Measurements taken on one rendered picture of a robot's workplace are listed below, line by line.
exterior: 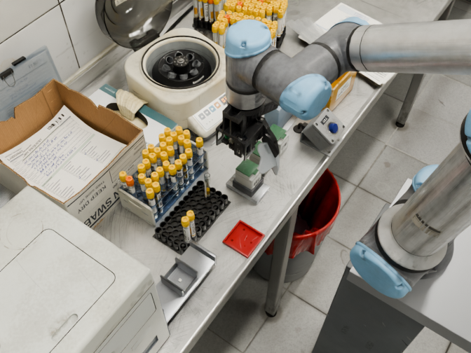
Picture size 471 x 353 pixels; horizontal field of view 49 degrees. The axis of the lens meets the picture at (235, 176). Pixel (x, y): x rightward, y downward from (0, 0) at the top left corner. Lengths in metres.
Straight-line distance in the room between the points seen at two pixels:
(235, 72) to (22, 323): 0.51
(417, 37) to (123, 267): 0.54
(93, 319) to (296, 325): 1.32
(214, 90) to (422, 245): 0.69
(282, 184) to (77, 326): 0.64
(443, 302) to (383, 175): 1.37
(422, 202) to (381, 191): 1.62
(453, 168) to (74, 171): 0.83
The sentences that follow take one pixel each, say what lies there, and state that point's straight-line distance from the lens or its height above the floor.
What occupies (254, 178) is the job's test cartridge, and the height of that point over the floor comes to 0.94.
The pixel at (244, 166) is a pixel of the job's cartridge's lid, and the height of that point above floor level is 0.96.
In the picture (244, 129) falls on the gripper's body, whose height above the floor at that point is 1.14.
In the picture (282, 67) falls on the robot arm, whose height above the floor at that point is 1.33.
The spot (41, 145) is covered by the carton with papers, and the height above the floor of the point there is 0.94.
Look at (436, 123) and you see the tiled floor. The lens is 2.72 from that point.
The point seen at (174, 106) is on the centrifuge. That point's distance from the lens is 1.27.
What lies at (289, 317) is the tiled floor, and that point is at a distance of 2.03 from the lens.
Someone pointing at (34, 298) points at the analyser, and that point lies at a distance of 0.82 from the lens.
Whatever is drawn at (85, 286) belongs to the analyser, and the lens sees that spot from 0.81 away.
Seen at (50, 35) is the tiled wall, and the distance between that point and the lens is 1.37.
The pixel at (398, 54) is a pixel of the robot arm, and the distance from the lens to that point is 0.82.
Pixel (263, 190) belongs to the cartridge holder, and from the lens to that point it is 1.21.
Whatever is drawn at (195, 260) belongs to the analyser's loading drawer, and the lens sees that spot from 1.09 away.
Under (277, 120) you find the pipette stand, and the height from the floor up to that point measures 0.94.
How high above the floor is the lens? 1.89
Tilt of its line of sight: 54 degrees down
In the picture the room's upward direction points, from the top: 1 degrees clockwise
